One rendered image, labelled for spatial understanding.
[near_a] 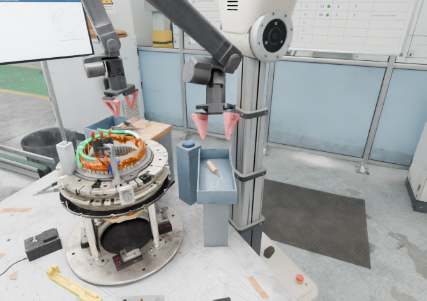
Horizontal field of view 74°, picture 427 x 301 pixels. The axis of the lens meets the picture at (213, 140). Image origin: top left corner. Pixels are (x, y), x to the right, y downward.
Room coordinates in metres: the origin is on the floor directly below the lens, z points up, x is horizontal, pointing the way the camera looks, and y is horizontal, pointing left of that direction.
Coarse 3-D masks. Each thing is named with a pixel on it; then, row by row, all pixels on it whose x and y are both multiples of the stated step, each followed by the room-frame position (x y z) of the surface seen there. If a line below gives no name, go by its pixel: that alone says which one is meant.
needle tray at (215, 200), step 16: (208, 160) 0.85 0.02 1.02; (224, 160) 0.85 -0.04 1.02; (208, 176) 0.75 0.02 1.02; (224, 176) 0.75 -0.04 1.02; (208, 192) 0.62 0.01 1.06; (224, 192) 0.62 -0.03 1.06; (208, 208) 0.69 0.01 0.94; (224, 208) 0.70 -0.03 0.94; (208, 224) 0.69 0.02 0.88; (224, 224) 0.70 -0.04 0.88; (208, 240) 0.69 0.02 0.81; (224, 240) 0.70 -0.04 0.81
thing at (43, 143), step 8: (64, 128) 2.21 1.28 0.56; (32, 136) 2.10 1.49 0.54; (40, 136) 2.14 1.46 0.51; (48, 136) 2.18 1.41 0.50; (56, 136) 2.21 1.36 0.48; (72, 136) 2.06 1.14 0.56; (24, 144) 1.97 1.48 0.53; (32, 144) 2.07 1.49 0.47; (40, 144) 2.12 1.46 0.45; (48, 144) 2.17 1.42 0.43; (56, 144) 1.90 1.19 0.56; (72, 144) 2.03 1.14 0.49; (32, 152) 1.85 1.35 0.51; (40, 152) 1.85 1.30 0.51; (48, 152) 1.87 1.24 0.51; (56, 152) 1.89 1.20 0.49; (32, 160) 1.87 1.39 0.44
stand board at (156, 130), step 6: (144, 120) 1.13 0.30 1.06; (126, 126) 1.06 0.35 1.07; (138, 126) 1.06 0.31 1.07; (144, 126) 1.06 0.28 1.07; (150, 126) 1.06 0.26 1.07; (156, 126) 1.06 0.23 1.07; (162, 126) 1.06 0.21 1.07; (168, 126) 1.06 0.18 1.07; (138, 132) 1.00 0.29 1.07; (144, 132) 1.00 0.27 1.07; (150, 132) 1.00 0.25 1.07; (156, 132) 1.00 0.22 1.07; (162, 132) 1.01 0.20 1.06; (168, 132) 1.05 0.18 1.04; (150, 138) 0.95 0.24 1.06; (156, 138) 0.98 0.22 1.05
